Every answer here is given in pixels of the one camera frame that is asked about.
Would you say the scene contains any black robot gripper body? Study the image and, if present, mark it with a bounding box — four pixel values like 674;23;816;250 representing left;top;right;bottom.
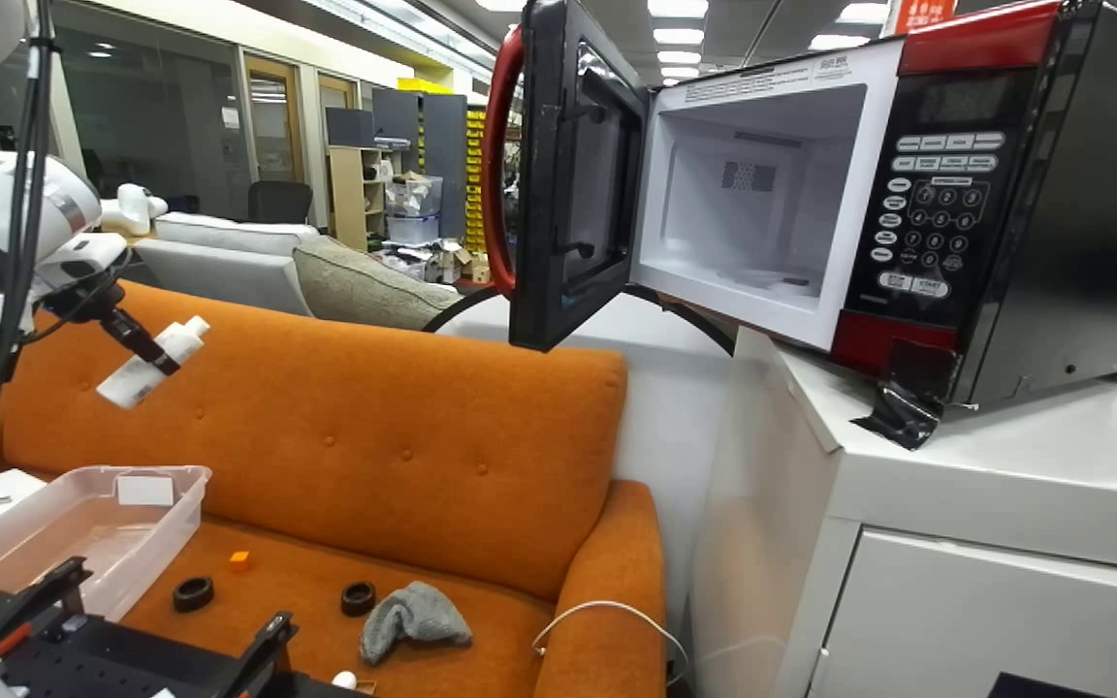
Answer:
34;264;124;331

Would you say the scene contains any white plastic bottle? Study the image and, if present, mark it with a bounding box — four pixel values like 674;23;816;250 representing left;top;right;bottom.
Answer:
93;315;219;415

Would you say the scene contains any clear plastic storage box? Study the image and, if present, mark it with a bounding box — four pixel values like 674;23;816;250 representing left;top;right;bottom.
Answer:
0;463;219;626

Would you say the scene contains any red black microwave oven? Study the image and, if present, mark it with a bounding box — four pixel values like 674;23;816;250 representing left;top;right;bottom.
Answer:
479;0;1117;456

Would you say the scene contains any grey sofa cushion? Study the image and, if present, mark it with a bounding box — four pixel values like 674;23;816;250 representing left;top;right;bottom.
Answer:
289;235;466;335

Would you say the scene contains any orange fabric sofa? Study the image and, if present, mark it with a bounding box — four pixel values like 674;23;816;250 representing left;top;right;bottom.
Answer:
0;276;674;698

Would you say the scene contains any wooden bookshelf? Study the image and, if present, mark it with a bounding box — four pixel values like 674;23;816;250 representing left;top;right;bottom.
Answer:
321;140;397;257

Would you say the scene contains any crumpled grey cloth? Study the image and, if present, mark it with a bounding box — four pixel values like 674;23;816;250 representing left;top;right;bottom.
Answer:
356;577;479;668

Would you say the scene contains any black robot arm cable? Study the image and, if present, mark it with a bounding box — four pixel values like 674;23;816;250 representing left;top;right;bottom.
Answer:
0;0;64;577

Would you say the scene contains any black rubber ring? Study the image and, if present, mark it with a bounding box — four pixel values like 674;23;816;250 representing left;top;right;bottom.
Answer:
171;574;219;618
336;577;379;622

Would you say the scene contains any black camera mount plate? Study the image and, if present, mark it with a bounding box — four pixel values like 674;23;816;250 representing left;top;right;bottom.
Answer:
0;556;367;698

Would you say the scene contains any thin white cable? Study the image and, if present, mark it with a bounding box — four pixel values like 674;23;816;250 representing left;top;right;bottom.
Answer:
528;596;694;687

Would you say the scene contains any white pedestal cabinet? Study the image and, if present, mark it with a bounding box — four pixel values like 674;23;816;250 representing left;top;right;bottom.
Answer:
691;326;1117;698

